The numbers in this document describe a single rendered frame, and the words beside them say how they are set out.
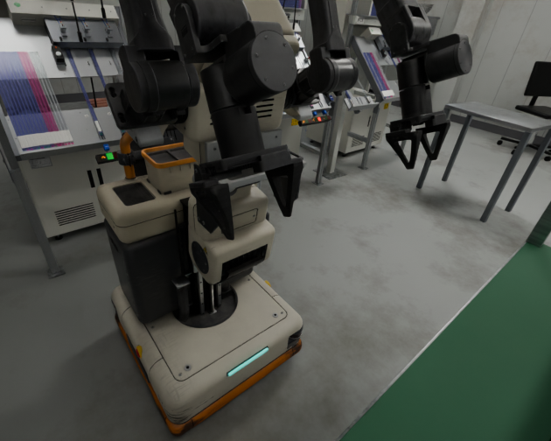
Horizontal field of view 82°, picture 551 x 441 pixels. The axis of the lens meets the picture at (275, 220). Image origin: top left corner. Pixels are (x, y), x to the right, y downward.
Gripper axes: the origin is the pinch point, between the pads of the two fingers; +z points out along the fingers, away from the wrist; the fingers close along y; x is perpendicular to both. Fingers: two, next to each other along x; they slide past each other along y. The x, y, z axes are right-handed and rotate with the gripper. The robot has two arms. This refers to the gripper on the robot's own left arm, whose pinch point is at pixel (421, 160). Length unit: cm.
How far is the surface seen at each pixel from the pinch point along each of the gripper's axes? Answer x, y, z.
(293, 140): 196, 140, -12
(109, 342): 128, -57, 62
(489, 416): -20.8, -29.4, 28.8
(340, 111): 166, 177, -28
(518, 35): 127, 533, -89
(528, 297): -17.5, -0.6, 27.0
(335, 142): 178, 178, -2
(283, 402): 64, -10, 93
